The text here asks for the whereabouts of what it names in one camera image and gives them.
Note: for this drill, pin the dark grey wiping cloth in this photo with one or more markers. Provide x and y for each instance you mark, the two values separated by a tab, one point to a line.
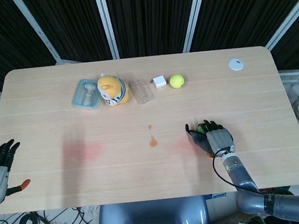
199	140

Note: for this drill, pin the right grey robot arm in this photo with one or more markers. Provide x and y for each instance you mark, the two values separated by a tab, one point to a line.
242	178

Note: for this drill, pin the white partition post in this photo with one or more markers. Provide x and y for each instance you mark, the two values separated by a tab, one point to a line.
286	19
195	15
107	23
39	32

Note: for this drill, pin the clear plastic bottle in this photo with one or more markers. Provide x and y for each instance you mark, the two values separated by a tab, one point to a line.
141	91

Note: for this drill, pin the yellow tennis ball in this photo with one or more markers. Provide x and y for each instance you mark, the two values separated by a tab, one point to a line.
176	81

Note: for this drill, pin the right black grey robot hand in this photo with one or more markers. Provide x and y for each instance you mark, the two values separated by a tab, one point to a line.
219	139

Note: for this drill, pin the clear container with blue lid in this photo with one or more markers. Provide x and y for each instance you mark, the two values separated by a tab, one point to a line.
85	94

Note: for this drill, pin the grey robot torso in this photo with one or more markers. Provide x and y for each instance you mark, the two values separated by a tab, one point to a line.
152	220

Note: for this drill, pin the white round table grommet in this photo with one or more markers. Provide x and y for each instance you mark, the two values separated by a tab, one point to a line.
236	63

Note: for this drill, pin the small beige plastic toy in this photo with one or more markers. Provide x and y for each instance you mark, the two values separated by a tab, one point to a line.
89	92

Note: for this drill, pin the yellow plush toy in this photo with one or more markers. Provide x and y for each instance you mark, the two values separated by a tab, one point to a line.
111	90

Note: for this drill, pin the white power adapter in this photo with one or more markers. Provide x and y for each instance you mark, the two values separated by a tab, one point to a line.
159	82

